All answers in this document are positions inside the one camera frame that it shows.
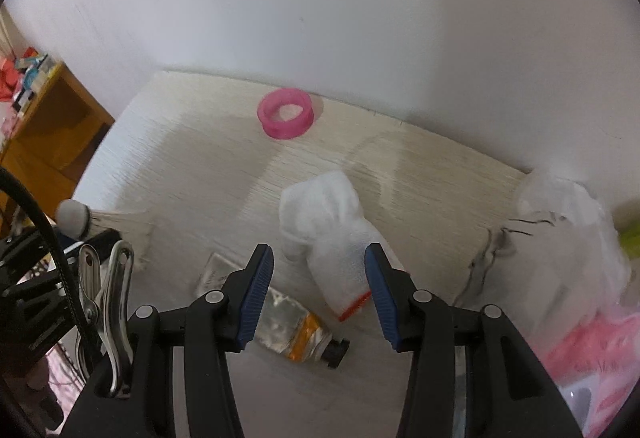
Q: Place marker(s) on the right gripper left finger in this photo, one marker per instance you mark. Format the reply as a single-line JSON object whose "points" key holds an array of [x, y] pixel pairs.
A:
{"points": [[220, 321]]}

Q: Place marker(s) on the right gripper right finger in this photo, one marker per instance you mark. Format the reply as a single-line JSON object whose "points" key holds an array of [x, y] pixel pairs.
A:
{"points": [[478, 357]]}

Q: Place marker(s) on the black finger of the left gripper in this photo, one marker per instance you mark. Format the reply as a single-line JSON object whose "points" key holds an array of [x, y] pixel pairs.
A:
{"points": [[35, 312]]}

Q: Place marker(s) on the white cotton glove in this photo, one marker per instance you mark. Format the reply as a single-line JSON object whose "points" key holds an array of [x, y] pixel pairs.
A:
{"points": [[322, 224]]}

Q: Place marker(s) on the silver orange cream tube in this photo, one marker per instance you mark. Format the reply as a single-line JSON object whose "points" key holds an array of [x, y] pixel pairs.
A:
{"points": [[288, 328]]}

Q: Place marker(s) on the white lidded plastic box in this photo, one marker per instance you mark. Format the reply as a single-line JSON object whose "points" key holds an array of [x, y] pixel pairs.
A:
{"points": [[578, 397]]}

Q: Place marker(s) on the metal spring clamp right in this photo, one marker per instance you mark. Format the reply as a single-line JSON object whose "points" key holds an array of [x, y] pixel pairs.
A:
{"points": [[104, 301]]}

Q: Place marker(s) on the clear crumpled plastic wrap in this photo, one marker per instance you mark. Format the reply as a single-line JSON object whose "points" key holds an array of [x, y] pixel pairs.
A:
{"points": [[553, 264]]}

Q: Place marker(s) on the wooden shelf cabinet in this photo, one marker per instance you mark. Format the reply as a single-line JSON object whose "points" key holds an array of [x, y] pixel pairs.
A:
{"points": [[55, 141]]}

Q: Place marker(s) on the green white cardboard box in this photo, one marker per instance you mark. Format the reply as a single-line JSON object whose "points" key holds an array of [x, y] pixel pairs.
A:
{"points": [[630, 240]]}

